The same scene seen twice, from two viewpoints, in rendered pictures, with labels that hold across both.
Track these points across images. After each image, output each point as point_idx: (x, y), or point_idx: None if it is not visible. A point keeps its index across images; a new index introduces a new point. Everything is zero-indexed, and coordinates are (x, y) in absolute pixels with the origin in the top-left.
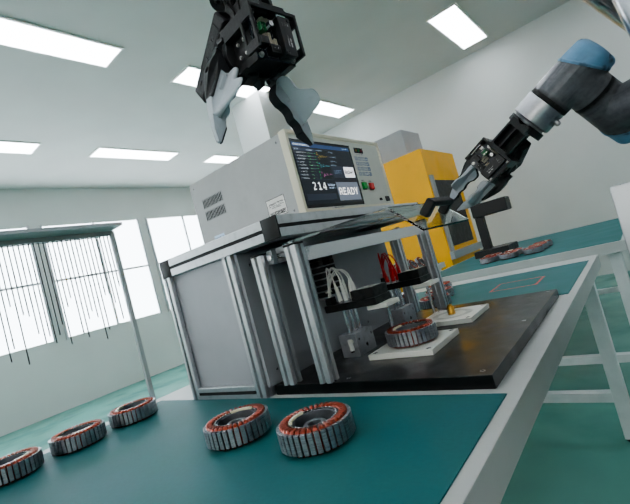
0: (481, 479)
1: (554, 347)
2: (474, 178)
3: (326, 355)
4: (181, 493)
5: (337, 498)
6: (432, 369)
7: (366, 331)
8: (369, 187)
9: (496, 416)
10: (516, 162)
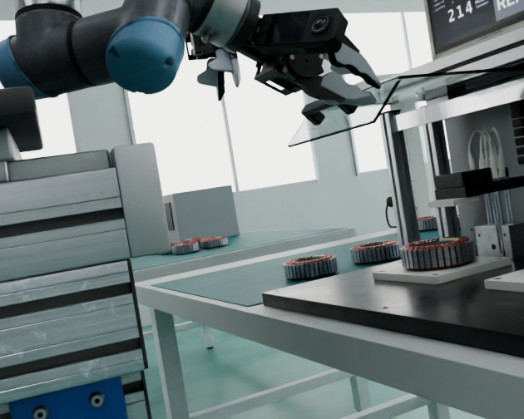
0: (198, 303)
1: (317, 339)
2: (334, 66)
3: (399, 232)
4: None
5: (239, 283)
6: (329, 280)
7: (496, 230)
8: None
9: (229, 303)
10: (270, 71)
